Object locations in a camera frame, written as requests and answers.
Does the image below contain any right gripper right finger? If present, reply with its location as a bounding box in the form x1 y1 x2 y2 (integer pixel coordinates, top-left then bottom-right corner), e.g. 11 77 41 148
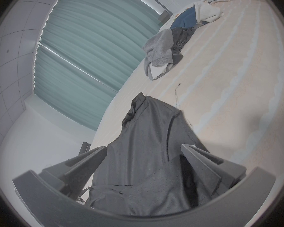
181 143 247 197

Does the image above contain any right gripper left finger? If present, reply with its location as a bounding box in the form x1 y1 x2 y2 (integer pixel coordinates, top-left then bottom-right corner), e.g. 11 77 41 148
41 146 108 199

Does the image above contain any black T-shirt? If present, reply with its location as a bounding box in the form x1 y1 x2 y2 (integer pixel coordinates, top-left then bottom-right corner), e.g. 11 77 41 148
85 83 218 216

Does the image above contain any bed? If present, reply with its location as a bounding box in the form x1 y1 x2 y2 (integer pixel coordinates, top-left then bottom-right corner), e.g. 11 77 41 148
91 0 284 218

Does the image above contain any pile of clothes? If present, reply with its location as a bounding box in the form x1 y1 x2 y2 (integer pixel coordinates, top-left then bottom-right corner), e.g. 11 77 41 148
142 0 224 81

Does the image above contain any black chest of drawers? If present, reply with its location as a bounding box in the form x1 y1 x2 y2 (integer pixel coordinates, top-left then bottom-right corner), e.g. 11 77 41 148
78 141 92 156

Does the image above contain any blue-green curtain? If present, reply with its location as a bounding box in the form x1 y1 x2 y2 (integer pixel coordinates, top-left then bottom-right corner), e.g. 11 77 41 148
33 45 119 132
39 0 163 92

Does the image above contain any white printed pillow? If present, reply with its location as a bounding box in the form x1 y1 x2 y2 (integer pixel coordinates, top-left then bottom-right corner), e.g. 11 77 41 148
160 6 196 32

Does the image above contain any grey bedside table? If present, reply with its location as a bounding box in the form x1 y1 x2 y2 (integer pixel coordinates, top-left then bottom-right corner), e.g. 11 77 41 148
159 11 172 24

